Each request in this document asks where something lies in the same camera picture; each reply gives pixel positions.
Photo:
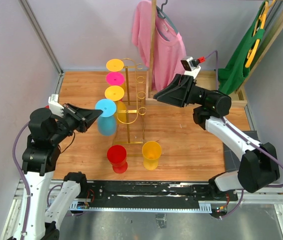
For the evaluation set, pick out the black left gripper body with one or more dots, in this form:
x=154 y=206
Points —
x=71 y=120

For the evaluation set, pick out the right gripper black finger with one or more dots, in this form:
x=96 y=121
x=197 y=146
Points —
x=177 y=88
x=171 y=101

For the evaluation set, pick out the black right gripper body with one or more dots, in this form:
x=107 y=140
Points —
x=194 y=94

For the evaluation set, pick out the blue plastic wine glass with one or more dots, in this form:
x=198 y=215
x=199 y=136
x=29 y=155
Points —
x=106 y=122

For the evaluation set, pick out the yellow wine glass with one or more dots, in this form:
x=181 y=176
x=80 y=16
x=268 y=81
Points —
x=115 y=65
x=116 y=94
x=151 y=152

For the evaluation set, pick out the pink plastic wine glass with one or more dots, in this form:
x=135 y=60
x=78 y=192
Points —
x=115 y=78

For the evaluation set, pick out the red plastic wine glass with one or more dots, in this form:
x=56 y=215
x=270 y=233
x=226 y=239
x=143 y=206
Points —
x=117 y=156

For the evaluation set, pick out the yellow wine glass front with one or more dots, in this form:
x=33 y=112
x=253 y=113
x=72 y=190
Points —
x=151 y=152

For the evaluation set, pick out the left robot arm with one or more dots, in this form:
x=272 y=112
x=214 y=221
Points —
x=38 y=220

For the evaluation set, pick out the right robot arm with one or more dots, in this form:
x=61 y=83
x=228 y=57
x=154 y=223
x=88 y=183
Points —
x=258 y=166

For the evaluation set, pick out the pink t-shirt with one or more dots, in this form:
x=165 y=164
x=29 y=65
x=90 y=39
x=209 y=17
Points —
x=169 y=47

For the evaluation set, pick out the green t-shirt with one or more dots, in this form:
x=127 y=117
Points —
x=233 y=75

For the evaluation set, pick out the grey clothes hanger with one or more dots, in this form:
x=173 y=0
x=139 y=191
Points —
x=163 y=16

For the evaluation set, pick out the yellow clothes hanger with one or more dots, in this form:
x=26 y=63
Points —
x=259 y=25

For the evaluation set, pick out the dark grey grid mat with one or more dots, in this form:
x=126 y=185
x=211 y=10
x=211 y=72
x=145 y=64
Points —
x=231 y=161

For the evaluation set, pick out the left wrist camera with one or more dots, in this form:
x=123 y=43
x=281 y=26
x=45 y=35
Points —
x=55 y=107

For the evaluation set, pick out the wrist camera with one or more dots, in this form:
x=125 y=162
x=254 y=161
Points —
x=191 y=66
x=55 y=107

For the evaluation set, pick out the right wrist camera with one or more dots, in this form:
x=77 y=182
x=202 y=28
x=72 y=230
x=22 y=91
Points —
x=191 y=66

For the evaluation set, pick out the gold wire glass rack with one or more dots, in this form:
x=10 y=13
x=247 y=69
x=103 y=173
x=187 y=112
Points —
x=131 y=110

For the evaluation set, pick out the wooden stand post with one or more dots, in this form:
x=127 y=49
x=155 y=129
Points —
x=152 y=45

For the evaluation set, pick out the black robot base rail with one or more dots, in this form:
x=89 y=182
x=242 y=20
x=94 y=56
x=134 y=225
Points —
x=151 y=196

